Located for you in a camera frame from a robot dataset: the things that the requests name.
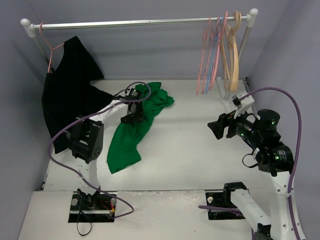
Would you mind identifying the green t shirt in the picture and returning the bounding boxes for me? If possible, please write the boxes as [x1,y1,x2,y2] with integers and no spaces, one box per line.
[106,82,175,174]

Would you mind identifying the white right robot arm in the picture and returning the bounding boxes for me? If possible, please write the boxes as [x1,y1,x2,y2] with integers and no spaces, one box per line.
[207,109,304,240]

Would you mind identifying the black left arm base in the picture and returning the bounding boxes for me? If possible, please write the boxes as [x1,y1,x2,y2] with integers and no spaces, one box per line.
[68,192,117,223]

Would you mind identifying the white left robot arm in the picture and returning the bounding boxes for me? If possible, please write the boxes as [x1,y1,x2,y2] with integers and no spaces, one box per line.
[69,88,144,210]

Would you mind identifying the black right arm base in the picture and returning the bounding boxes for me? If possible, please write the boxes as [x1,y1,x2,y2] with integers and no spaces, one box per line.
[205,182,247,221]

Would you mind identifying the wooden hanger front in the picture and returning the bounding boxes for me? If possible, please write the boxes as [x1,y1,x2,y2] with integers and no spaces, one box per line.
[224,11,242,92]

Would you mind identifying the black t shirt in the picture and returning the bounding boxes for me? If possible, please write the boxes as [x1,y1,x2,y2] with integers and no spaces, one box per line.
[41,36,116,155]

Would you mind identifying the pink hanger leftmost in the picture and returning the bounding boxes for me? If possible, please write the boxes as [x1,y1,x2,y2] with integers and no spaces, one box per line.
[196,16,212,95]

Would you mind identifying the pink hanger with black shirt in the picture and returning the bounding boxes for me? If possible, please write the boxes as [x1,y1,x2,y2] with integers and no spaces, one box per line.
[39,22,65,74]

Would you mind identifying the pink hanger right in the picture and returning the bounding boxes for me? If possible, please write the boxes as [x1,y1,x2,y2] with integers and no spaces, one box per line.
[204,11,228,94]

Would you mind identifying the blue hanger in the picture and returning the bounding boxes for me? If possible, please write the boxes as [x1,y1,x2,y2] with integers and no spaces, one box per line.
[196,14,225,95]

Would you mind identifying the silver clothes rack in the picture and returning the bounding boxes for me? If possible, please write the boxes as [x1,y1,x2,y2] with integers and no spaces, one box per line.
[20,8,259,111]

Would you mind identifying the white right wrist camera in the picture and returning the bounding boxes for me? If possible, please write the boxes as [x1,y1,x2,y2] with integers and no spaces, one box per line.
[232,91,255,119]

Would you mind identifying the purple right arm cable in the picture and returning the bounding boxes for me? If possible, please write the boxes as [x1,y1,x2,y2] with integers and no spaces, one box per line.
[198,86,302,240]

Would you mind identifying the thin black cable loop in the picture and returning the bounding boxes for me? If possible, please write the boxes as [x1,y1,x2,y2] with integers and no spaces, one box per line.
[76,197,93,237]

